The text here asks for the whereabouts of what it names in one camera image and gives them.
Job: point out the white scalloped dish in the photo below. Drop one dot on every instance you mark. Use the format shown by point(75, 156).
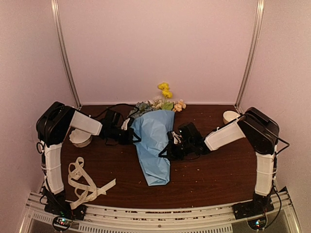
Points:
point(80, 138)

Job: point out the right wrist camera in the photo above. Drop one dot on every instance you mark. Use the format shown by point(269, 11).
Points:
point(174, 137)

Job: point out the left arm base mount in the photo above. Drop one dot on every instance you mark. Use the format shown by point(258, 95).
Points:
point(64, 215)

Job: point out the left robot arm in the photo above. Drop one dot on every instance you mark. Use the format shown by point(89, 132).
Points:
point(53, 126)

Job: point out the front aluminium rail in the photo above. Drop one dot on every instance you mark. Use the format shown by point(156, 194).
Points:
point(211, 219)

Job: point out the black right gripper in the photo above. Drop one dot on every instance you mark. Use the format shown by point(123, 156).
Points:
point(171, 154)

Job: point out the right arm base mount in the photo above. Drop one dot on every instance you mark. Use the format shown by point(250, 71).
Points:
point(254, 211)

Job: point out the aluminium corner post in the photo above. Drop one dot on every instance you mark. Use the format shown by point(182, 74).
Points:
point(252, 52)
point(63, 50)

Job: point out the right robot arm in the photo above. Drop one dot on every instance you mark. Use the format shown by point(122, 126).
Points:
point(260, 131)

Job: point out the left aluminium corner post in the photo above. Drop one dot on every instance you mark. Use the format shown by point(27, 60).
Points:
point(63, 50)

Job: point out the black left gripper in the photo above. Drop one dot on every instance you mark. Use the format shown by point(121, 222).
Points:
point(129, 138)

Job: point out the white ceramic bowl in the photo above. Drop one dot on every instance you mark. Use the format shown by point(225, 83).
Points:
point(229, 116)

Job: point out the cream printed ribbon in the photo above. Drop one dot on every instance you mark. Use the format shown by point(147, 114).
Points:
point(84, 187)

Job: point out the right aluminium corner post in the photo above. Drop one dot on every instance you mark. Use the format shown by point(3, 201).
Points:
point(252, 52)

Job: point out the blue wrapping paper sheet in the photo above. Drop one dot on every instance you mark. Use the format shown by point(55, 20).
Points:
point(152, 128)

